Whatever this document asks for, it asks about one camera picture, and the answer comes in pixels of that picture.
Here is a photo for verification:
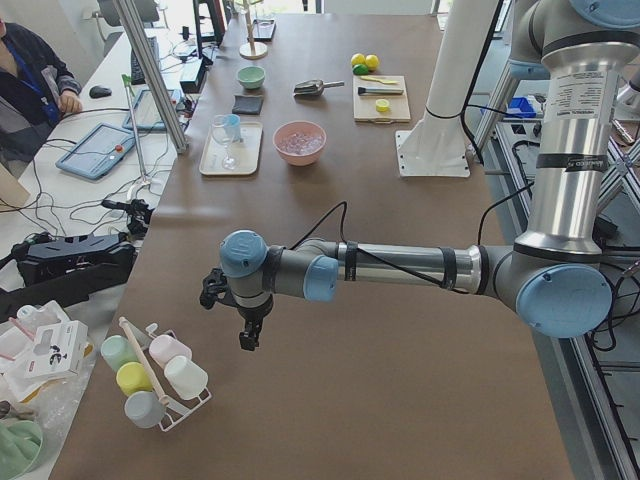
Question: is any green lime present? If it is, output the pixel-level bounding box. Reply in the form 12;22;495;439
352;64;369;76

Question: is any wooden cup tree stand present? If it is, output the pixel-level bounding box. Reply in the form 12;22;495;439
233;0;268;60

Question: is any pink bowl with ice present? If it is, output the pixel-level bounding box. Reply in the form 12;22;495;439
273;121;327;166

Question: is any aluminium frame post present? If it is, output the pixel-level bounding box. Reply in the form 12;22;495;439
113;0;188;154

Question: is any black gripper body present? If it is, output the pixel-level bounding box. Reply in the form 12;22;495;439
202;268;273;322

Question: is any yellow plastic cup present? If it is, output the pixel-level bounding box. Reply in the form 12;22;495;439
116;362;153;397

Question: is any grey folded cloth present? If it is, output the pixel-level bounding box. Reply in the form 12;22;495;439
232;95;263;115

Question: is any green bowl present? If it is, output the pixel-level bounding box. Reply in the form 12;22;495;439
236;66;266;90

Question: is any white wire cup rack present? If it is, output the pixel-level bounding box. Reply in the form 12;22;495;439
118;316;213;433

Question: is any black monitor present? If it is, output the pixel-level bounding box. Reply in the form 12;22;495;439
192;0;226;66

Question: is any half lemon slice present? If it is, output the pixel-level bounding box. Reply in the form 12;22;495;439
375;99;390;112

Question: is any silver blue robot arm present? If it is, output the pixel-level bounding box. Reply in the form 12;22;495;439
200;1;639;350

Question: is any seated person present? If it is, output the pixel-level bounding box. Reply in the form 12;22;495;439
1;22;83;176

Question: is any yellow lemon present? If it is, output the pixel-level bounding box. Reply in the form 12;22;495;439
364;54;380;72
351;53;365;66

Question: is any clear wine glass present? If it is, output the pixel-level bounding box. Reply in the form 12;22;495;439
212;114;236;170

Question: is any grey plastic cup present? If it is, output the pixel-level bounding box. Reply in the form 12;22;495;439
124;391;166;428

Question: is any green plates stack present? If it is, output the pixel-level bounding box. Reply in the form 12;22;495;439
1;420;43;479

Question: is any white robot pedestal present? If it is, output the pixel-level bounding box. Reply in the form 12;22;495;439
396;0;502;178

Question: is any black equipment case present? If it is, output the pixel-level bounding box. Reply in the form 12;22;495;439
10;233;136;286

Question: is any cream serving tray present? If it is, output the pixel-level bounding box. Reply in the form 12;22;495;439
199;121;263;176

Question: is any blue teach pendant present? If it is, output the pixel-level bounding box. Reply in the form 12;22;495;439
56;123;134;180
122;89;183;132

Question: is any silver metal ice scoop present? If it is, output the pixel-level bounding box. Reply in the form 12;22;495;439
293;79;345;97

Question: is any white plastic cup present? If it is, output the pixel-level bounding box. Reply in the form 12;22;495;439
164;355;208;400

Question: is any wooden cutting board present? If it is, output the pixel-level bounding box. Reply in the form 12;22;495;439
353;75;411;123

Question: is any white product box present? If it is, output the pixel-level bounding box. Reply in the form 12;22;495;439
24;320;88;380

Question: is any yellow plastic knife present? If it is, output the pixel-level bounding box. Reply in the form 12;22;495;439
359;75;399;85

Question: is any black computer mouse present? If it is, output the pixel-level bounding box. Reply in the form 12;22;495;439
89;85;112;99

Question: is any green plastic cup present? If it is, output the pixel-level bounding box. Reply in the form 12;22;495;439
100;335;137;373

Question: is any blue cup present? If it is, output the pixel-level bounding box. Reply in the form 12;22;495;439
224;113;243;143

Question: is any pink plastic cup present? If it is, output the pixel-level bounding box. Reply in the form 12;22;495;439
149;334;192;368

